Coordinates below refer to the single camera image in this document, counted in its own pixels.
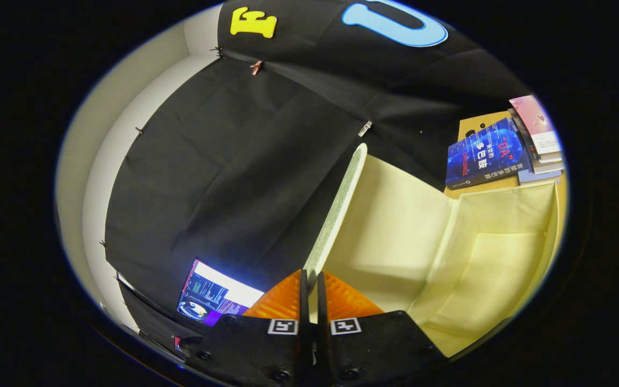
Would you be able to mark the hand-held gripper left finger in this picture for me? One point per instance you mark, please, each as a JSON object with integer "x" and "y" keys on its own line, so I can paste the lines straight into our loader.
{"x": 304, "y": 344}

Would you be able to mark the dark blue book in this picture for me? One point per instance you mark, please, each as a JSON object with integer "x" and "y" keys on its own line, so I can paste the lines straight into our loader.
{"x": 484, "y": 156}

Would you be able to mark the grey book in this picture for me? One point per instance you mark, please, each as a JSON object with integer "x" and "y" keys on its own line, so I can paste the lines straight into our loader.
{"x": 548, "y": 167}

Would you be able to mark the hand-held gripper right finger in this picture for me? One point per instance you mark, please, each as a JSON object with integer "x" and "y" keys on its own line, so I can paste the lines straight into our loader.
{"x": 323, "y": 344}

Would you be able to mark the pink clip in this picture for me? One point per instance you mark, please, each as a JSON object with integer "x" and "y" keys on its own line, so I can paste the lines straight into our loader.
{"x": 256, "y": 67}

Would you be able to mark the cream fabric storage box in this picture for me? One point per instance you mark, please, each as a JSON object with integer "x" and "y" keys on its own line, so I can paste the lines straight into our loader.
{"x": 395, "y": 226}

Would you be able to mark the light blue book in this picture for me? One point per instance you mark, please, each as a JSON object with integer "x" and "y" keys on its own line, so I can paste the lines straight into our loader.
{"x": 535, "y": 176}

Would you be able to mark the black backdrop cloth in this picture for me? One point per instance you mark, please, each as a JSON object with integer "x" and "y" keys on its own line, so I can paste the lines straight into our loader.
{"x": 234, "y": 161}

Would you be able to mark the silver clip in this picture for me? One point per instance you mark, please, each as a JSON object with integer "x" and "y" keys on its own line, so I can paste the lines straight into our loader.
{"x": 365, "y": 128}

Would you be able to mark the lit computer screen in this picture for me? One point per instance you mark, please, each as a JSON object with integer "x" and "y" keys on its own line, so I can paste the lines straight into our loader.
{"x": 218, "y": 295}

